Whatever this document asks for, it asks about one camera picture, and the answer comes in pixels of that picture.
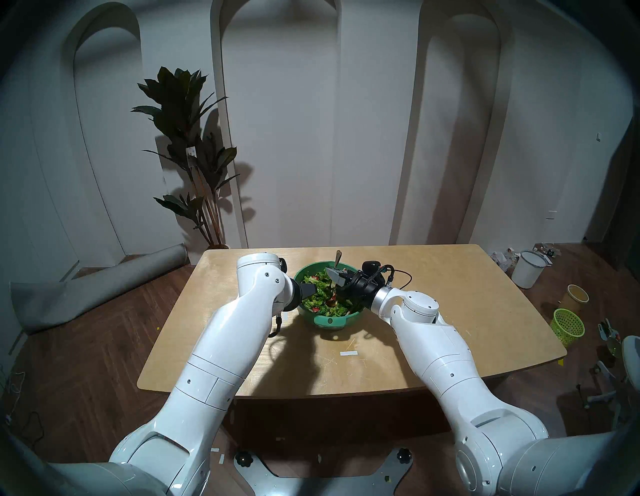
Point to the tall dark potted plant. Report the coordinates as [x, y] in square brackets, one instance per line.
[180, 110]

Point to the white plant label tag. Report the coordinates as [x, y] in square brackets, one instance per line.
[190, 152]

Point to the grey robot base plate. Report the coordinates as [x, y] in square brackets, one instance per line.
[320, 482]

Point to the metal salad utensil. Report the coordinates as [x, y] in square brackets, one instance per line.
[338, 257]

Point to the white chair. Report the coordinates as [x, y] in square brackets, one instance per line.
[631, 360]

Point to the crumpled plastic trash pile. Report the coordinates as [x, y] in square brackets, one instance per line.
[502, 260]

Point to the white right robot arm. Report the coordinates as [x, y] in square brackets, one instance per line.
[440, 350]

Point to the small floor clutter pile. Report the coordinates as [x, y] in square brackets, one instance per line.
[547, 250]

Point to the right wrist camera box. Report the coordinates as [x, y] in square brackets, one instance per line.
[372, 267]

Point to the rolled grey floor mat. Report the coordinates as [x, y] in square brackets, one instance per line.
[100, 285]

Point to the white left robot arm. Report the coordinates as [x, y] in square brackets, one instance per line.
[225, 350]

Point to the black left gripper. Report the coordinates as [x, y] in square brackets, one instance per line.
[295, 296]

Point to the black base knob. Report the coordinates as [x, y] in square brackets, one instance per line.
[244, 459]
[403, 455]

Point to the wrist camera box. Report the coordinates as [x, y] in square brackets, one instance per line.
[282, 265]
[372, 267]

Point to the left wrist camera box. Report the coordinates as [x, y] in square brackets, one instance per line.
[282, 265]

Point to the green white floor tools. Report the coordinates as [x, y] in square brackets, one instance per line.
[610, 337]

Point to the green salad bowl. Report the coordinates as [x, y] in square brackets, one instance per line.
[330, 322]

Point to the tan paper bin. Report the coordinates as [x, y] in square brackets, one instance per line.
[574, 299]

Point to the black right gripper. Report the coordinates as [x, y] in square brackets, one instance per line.
[362, 292]

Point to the white bucket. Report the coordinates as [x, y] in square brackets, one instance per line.
[527, 272]

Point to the green mesh basket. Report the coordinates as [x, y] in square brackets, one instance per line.
[567, 327]

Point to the chopped lettuce tomato salad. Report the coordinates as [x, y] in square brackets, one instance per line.
[320, 300]

